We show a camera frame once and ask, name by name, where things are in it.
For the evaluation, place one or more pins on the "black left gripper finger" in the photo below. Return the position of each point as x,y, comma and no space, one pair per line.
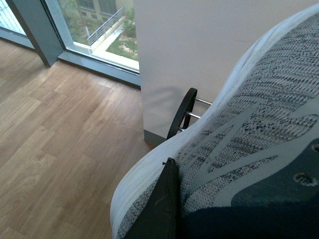
158,219

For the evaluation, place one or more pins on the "grey knit sneaker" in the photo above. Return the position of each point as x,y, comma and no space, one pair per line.
249,167

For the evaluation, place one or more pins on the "black metal shoe rack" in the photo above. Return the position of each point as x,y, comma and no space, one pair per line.
184,113

